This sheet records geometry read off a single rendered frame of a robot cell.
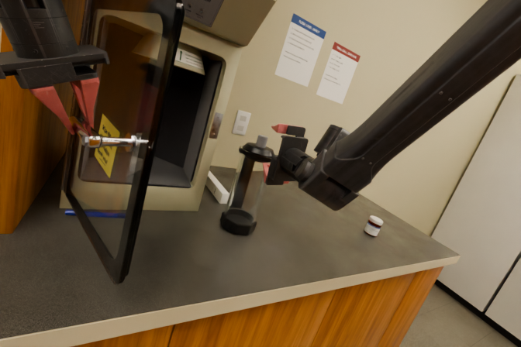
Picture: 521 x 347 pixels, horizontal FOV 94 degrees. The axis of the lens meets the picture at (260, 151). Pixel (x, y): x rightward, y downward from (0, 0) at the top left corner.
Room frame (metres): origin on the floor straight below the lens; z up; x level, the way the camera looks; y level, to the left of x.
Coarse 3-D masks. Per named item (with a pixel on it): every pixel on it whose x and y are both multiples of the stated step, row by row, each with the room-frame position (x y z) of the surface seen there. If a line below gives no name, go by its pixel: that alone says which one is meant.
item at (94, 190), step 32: (96, 0) 0.44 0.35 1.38; (128, 0) 0.36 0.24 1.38; (160, 0) 0.30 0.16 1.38; (96, 32) 0.43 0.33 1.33; (128, 32) 0.35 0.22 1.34; (160, 32) 0.29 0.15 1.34; (96, 64) 0.41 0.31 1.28; (128, 64) 0.34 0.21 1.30; (160, 64) 0.29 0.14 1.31; (128, 96) 0.33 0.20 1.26; (160, 96) 0.28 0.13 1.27; (96, 128) 0.38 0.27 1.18; (128, 128) 0.32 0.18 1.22; (96, 160) 0.37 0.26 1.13; (128, 160) 0.31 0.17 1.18; (96, 192) 0.36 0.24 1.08; (128, 192) 0.30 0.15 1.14; (96, 224) 0.35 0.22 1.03; (128, 224) 0.29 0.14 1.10; (128, 256) 0.29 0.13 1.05
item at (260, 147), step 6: (258, 138) 0.63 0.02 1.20; (264, 138) 0.63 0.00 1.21; (246, 144) 0.63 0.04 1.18; (252, 144) 0.63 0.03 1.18; (258, 144) 0.63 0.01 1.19; (264, 144) 0.63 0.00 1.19; (252, 150) 0.60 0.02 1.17; (258, 150) 0.60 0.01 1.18; (264, 150) 0.61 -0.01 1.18; (270, 150) 0.62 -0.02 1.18; (270, 156) 0.61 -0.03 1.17
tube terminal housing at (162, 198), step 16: (192, 32) 0.58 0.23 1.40; (208, 48) 0.60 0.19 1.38; (224, 48) 0.62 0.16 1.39; (240, 48) 0.64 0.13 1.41; (224, 64) 0.65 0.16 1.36; (224, 80) 0.63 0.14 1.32; (224, 96) 0.64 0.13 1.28; (224, 112) 0.64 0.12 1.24; (208, 128) 0.65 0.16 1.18; (208, 144) 0.63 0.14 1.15; (208, 160) 0.64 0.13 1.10; (160, 192) 0.58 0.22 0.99; (176, 192) 0.60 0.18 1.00; (192, 192) 0.63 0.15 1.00; (144, 208) 0.57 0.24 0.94; (160, 208) 0.59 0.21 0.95; (176, 208) 0.61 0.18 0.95; (192, 208) 0.63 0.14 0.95
